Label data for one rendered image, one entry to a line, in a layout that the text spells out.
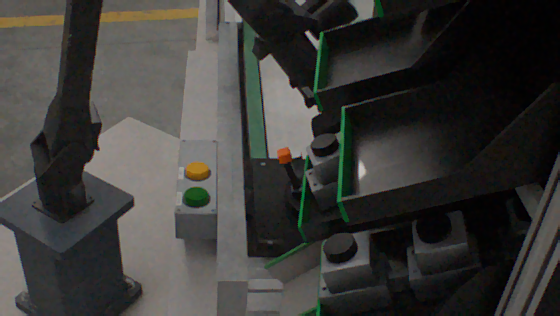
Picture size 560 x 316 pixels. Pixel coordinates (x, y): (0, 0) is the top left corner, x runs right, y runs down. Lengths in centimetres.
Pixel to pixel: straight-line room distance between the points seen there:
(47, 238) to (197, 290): 29
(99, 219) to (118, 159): 46
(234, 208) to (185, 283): 15
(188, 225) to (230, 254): 11
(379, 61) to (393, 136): 12
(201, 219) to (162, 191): 21
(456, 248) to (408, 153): 9
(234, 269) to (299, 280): 13
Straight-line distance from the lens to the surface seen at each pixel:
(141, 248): 116
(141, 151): 139
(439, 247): 56
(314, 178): 72
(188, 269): 112
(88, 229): 91
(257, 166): 116
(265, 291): 99
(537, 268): 48
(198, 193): 109
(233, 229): 105
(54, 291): 99
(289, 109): 142
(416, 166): 51
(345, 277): 58
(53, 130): 86
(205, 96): 156
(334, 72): 66
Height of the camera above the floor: 166
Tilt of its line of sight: 36 degrees down
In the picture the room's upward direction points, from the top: 5 degrees clockwise
